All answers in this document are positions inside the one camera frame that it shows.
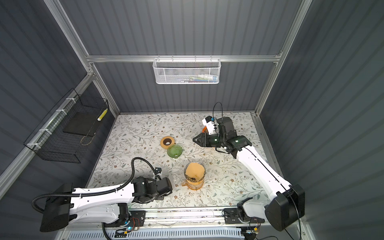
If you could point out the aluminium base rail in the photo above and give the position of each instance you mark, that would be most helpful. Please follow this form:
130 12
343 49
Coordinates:
152 218

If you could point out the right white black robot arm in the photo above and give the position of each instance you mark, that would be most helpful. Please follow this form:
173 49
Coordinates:
286 203

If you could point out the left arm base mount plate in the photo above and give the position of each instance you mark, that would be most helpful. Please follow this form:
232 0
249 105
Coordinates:
129 219

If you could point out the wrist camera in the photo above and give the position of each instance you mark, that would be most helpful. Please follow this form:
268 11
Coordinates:
209 122
158 173

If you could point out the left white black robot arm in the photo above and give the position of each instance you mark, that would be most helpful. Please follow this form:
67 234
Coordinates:
71 204

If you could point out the wooden dripper ring stand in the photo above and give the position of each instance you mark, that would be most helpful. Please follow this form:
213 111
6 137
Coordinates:
197 184

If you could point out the black wire side basket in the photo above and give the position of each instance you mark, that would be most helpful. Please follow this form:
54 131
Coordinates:
67 134

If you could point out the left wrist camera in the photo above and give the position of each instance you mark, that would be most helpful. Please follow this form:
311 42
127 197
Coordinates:
158 173

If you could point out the black pad in side basket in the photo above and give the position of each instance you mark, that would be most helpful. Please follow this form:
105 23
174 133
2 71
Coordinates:
83 124

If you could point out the green glass dripper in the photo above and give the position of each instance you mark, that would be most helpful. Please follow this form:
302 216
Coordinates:
175 151

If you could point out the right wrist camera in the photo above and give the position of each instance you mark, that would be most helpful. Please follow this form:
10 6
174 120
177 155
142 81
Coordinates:
209 122

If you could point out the pens in white basket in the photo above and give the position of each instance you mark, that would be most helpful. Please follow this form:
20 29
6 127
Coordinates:
200 79

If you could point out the orange coffee filter box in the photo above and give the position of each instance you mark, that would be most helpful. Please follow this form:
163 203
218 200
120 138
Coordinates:
204 129

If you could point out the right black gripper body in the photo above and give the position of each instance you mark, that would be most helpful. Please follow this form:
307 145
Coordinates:
217 140

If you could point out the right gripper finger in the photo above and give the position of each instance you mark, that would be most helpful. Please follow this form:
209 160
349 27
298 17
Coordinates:
201 137
202 142

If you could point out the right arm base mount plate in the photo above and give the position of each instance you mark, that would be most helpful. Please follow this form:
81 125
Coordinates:
234 216

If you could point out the yellow marker in black basket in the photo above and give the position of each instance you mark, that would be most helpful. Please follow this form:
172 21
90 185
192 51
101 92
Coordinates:
101 116

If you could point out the white wire wall basket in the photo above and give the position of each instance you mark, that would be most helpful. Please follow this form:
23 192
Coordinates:
168 72

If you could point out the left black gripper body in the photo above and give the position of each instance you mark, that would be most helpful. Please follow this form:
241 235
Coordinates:
157 198

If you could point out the orange glass carafe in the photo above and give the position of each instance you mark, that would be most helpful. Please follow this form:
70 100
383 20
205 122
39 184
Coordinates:
190 187

